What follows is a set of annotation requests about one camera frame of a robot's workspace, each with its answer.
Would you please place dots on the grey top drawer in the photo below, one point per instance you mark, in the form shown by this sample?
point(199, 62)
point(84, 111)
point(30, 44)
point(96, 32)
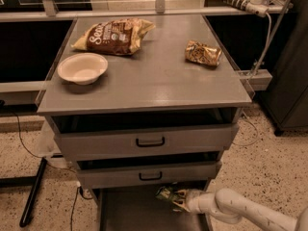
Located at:
point(130, 135)

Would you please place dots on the grey middle drawer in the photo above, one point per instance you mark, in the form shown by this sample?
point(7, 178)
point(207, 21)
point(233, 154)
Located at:
point(126, 172)

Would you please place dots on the small gold snack bag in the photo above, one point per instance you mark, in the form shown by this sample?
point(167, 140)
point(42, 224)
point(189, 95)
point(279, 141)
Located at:
point(201, 53)

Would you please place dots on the white power strip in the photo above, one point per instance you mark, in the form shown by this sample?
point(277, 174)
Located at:
point(250, 6)

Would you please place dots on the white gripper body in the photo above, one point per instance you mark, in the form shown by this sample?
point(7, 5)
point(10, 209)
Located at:
point(193, 200)

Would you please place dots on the green jalapeno chip bag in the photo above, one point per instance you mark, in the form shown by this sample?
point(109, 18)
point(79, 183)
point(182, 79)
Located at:
point(168, 194)

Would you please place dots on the grey metal back rail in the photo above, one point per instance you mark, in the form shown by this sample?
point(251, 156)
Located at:
point(42, 16)

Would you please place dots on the brown tortilla chip bag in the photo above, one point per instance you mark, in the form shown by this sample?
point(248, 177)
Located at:
point(117, 37)

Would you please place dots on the white paper bowl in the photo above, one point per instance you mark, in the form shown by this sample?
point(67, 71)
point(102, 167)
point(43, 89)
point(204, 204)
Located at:
point(82, 69)

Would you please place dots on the grey bottom drawer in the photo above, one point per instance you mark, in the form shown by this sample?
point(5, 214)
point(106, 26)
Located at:
point(138, 209)

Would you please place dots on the grey drawer cabinet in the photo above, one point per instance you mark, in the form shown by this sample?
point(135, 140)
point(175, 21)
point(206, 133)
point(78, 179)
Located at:
point(156, 79)

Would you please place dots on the black floor stand leg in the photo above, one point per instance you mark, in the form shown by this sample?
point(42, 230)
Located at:
point(26, 216)

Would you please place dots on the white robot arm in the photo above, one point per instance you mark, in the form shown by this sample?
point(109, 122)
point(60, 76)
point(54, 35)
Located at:
point(230, 207)

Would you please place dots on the grey drawer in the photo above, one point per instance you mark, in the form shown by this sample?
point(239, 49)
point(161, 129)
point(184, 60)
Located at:
point(138, 209)
point(130, 135)
point(126, 172)

